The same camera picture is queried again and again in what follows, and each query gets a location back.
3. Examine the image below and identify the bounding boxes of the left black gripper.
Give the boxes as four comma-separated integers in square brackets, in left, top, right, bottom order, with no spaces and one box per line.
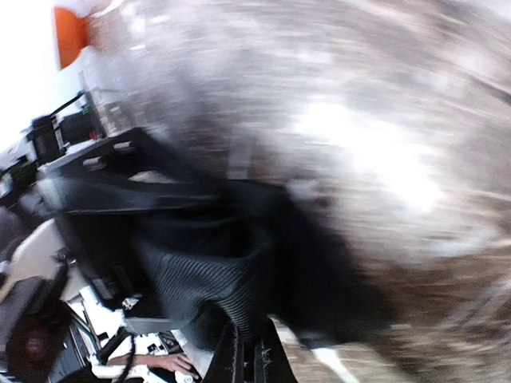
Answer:
[38,128,224,331]

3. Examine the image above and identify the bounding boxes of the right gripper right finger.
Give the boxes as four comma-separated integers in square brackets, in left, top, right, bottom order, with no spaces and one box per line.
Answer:
[254,318,298,383]

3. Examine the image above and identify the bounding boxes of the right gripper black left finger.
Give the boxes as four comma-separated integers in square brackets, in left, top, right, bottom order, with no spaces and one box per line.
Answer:
[207,322,244,383]

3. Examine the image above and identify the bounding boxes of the black necktie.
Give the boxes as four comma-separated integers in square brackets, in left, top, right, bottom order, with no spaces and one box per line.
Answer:
[133,180,393,349]

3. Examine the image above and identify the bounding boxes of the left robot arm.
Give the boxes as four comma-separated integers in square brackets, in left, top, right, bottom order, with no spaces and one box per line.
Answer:
[1,128,213,317]

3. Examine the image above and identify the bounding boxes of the white red bowl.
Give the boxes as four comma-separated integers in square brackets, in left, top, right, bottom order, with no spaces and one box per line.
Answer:
[53,6,89,70]

